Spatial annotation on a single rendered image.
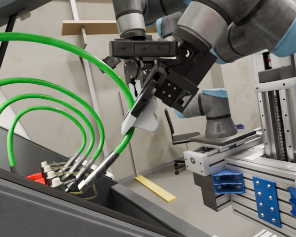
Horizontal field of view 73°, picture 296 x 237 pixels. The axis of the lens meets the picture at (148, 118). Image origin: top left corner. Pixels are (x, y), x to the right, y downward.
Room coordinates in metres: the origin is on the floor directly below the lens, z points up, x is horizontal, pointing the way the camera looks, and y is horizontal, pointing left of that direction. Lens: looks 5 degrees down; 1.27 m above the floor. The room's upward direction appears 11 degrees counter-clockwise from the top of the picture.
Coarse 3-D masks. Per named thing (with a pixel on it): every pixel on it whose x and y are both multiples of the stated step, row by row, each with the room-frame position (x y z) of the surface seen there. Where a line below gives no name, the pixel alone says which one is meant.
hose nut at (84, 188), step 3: (84, 180) 0.37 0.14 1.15; (81, 183) 0.36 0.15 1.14; (84, 183) 0.36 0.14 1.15; (78, 186) 0.36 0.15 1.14; (81, 186) 0.36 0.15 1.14; (84, 186) 0.36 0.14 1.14; (87, 186) 0.36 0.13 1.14; (90, 186) 0.37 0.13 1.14; (81, 189) 0.36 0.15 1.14; (84, 189) 0.36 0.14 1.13; (87, 189) 0.36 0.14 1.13; (84, 192) 0.36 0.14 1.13
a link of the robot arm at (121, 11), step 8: (112, 0) 0.55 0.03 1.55; (120, 0) 0.53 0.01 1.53; (128, 0) 0.53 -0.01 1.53; (136, 0) 0.54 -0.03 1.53; (144, 0) 0.58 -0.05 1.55; (120, 8) 0.53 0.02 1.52; (128, 8) 0.53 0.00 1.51; (136, 8) 0.53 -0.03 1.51; (144, 8) 0.59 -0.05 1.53; (120, 16) 0.55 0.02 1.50
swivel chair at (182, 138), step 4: (164, 112) 3.14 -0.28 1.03; (168, 116) 3.12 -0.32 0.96; (168, 120) 3.11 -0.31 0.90; (172, 128) 3.11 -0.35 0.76; (172, 132) 3.11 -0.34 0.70; (196, 132) 3.46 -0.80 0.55; (172, 136) 3.30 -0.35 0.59; (176, 136) 3.44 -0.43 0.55; (180, 136) 3.37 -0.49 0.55; (184, 136) 3.31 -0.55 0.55; (188, 136) 3.25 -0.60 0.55; (192, 136) 3.20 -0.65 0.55; (172, 140) 3.23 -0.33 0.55; (176, 140) 3.15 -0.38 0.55; (180, 140) 3.10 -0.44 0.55; (184, 140) 3.07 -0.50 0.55; (188, 140) 3.06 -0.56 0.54; (188, 144) 3.28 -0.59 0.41; (188, 148) 3.28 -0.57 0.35; (176, 160) 3.49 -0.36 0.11; (180, 160) 3.45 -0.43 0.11; (176, 164) 3.50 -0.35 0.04; (184, 164) 3.23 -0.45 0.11; (176, 168) 3.13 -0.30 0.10; (176, 172) 3.12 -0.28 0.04
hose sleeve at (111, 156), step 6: (114, 150) 0.38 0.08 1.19; (108, 156) 0.37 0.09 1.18; (114, 156) 0.37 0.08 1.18; (102, 162) 0.37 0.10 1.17; (108, 162) 0.37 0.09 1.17; (96, 168) 0.37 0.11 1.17; (102, 168) 0.37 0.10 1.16; (90, 174) 0.37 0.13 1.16; (96, 174) 0.36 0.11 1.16; (90, 180) 0.36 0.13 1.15; (96, 180) 0.37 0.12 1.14
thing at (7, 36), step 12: (0, 36) 0.35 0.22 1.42; (12, 36) 0.35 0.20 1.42; (24, 36) 0.35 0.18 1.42; (36, 36) 0.36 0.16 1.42; (72, 48) 0.37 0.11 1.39; (96, 60) 0.37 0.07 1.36; (108, 72) 0.38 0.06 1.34; (120, 84) 0.38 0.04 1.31; (132, 96) 0.39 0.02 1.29; (132, 132) 0.38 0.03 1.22; (120, 144) 0.38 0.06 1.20
